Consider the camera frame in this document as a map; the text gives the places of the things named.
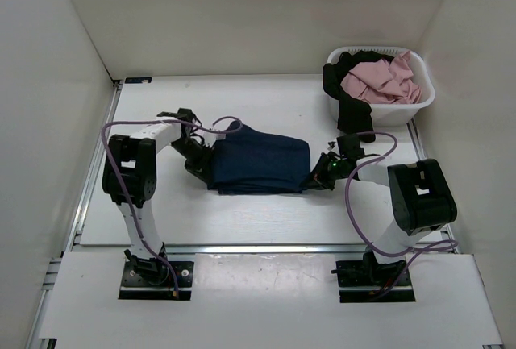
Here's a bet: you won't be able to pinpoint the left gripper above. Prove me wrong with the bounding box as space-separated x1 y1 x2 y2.
169 138 216 185

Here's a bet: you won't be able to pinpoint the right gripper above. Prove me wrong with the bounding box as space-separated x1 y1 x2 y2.
300 152 347 191

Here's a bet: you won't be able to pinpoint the dark blue denim trousers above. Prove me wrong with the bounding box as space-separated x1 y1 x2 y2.
207 121 310 195

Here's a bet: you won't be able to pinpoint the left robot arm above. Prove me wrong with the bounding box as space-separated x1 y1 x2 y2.
101 108 213 285

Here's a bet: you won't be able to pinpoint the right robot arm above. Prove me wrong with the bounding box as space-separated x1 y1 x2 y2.
302 134 458 286

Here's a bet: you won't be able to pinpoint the black garment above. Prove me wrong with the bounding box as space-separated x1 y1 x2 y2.
322 50 394 143

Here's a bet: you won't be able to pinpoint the white laundry basket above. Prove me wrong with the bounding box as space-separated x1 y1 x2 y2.
327 46 435 127

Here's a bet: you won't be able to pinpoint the dark label sticker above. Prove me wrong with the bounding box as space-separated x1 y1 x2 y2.
124 77 152 84

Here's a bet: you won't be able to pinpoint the pink garment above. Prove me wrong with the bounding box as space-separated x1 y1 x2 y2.
340 51 422 105

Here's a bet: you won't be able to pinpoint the white foam cover board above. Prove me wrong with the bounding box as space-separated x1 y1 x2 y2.
40 252 501 348

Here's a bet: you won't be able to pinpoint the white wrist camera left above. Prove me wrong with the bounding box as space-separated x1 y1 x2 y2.
203 131 226 147

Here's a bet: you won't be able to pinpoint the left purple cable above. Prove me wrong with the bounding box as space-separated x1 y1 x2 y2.
100 115 245 297

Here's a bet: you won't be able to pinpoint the purple cable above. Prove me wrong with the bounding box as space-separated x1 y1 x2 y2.
344 131 460 296
100 115 245 297

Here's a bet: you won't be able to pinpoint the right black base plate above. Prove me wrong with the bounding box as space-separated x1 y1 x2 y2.
331 251 416 303

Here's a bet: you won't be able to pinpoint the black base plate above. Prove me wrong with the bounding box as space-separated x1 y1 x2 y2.
119 261 194 301
331 251 416 303

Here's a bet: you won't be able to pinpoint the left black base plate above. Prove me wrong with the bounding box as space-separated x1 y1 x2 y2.
119 261 194 301

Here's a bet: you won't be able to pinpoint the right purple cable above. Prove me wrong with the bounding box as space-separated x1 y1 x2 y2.
344 131 460 296

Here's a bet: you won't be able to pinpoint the aluminium table frame rail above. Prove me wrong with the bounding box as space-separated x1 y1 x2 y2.
23 77 505 349

